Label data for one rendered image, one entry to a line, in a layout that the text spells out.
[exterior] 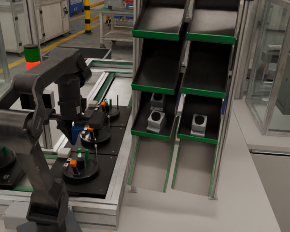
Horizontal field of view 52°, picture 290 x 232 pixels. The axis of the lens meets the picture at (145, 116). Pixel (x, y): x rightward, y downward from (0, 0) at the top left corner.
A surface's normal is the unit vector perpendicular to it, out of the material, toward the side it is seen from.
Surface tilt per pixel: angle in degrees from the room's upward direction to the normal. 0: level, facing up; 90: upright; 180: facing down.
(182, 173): 45
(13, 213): 0
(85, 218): 90
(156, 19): 25
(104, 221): 90
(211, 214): 0
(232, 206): 0
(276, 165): 90
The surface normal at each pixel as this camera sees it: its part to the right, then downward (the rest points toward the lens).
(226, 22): -0.08, -0.62
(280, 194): -0.09, 0.45
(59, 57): 0.00, -0.81
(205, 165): -0.16, -0.32
